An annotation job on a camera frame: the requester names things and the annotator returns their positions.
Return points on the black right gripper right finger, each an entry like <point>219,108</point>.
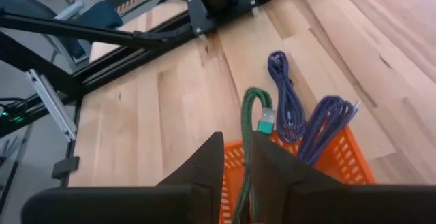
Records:
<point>282,190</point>

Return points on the blue office chair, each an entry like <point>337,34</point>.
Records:
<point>98,16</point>

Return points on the silver aluminium bracket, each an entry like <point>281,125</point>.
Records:
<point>54,108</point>

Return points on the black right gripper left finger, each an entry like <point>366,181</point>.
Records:
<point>190,196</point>

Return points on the orange plastic basket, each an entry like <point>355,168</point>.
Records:
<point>344,164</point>

